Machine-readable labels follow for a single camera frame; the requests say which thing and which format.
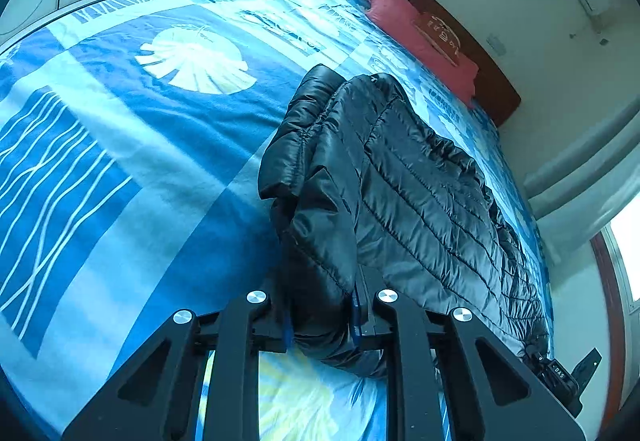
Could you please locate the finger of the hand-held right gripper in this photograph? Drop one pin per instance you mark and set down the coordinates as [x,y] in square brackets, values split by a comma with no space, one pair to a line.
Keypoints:
[534,358]

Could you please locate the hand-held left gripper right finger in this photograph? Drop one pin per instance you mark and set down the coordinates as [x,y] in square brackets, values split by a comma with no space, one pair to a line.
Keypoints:
[400,336]

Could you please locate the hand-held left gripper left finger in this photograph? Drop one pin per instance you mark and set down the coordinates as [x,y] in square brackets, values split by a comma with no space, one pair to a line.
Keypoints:
[240,336]

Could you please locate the black puffer jacket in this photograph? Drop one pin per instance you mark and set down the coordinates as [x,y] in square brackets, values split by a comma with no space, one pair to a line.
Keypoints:
[400,181]

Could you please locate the wooden window sill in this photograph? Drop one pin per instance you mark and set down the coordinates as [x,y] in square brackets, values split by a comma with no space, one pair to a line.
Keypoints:
[607,311]

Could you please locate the glass window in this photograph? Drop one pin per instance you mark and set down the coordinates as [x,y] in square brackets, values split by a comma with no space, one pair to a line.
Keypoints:
[627,261]

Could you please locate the white curtain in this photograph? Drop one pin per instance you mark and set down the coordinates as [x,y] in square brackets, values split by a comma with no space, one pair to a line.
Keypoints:
[575,181]

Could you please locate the blue printed bed sheet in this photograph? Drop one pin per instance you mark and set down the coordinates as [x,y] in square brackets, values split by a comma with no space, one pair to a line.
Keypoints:
[125,146]

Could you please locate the wooden headboard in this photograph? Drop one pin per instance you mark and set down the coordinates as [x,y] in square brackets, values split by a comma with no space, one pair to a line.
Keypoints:
[500,91]

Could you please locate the brown printed cushion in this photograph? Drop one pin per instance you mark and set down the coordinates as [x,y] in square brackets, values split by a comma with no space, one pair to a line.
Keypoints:
[440,37]

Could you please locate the red pillow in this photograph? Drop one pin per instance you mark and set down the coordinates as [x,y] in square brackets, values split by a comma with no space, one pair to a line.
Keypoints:
[395,16]

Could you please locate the wall socket plate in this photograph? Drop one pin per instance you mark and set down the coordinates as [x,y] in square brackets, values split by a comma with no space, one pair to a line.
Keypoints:
[496,44]

